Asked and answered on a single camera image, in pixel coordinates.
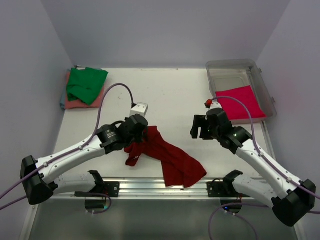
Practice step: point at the folded salmon pink t-shirt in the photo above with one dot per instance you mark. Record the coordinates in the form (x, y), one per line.
(77, 103)

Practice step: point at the folded light blue t-shirt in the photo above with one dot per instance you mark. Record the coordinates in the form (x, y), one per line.
(62, 101)

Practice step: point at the clear plastic storage bin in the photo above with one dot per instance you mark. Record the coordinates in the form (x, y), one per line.
(226, 75)

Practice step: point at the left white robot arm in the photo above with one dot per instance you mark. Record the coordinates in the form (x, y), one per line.
(47, 176)

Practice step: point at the aluminium mounting rail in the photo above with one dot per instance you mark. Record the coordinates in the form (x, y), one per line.
(155, 189)

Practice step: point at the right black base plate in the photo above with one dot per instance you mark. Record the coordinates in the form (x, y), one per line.
(218, 188)

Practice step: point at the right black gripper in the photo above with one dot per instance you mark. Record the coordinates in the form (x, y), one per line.
(200, 121)

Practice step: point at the green t-shirt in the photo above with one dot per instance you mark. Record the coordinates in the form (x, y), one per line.
(85, 84)

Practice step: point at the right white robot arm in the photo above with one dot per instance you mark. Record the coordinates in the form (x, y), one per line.
(289, 197)

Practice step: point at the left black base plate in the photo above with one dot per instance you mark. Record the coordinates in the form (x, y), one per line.
(112, 188)

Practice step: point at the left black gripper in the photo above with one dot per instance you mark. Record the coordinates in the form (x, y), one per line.
(139, 138)

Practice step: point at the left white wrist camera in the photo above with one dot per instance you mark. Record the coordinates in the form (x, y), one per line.
(139, 109)

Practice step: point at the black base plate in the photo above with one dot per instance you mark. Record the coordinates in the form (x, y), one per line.
(218, 188)
(112, 188)

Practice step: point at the dark red t-shirt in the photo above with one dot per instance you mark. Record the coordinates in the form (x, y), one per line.
(178, 168)

